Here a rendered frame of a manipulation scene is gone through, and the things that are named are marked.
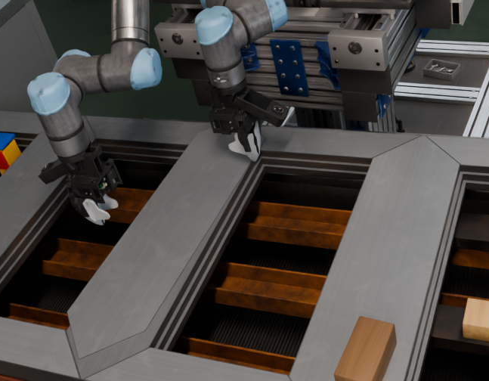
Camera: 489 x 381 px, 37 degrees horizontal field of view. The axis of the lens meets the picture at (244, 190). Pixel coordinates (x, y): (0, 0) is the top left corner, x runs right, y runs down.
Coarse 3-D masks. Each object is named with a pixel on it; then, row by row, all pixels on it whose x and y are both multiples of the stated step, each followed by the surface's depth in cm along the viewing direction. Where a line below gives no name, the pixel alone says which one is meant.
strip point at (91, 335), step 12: (72, 312) 141; (72, 324) 138; (84, 324) 138; (96, 324) 137; (108, 324) 136; (120, 324) 136; (84, 336) 135; (96, 336) 135; (108, 336) 134; (120, 336) 133; (84, 348) 133; (96, 348) 132
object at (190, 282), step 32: (160, 160) 180; (256, 160) 167; (288, 160) 165; (320, 160) 163; (352, 160) 159; (64, 192) 175; (32, 224) 166; (224, 224) 153; (448, 224) 140; (192, 256) 145; (448, 256) 137; (0, 288) 157; (192, 288) 142; (160, 320) 135; (96, 352) 132; (128, 352) 130; (416, 352) 120
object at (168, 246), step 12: (132, 228) 156; (144, 228) 155; (120, 240) 154; (132, 240) 153; (144, 240) 152; (156, 240) 151; (168, 240) 150; (180, 240) 150; (192, 240) 149; (120, 252) 151; (132, 252) 150; (144, 252) 149; (156, 252) 148; (168, 252) 148; (180, 252) 147; (192, 252) 146; (180, 264) 144
